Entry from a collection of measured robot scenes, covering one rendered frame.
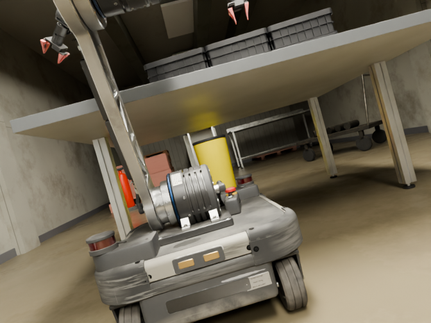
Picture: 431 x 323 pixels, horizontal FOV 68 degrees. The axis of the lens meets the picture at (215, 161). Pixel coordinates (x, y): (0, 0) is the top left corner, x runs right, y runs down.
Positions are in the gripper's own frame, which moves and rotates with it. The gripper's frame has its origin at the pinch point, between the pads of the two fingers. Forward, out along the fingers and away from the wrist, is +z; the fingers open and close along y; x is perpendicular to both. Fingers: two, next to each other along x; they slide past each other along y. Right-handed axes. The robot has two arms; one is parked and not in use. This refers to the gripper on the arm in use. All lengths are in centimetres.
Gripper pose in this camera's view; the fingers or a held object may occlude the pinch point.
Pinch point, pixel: (241, 20)
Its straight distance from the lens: 181.5
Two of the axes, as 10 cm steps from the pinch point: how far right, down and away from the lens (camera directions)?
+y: -9.6, 2.7, 0.9
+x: -0.8, 0.3, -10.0
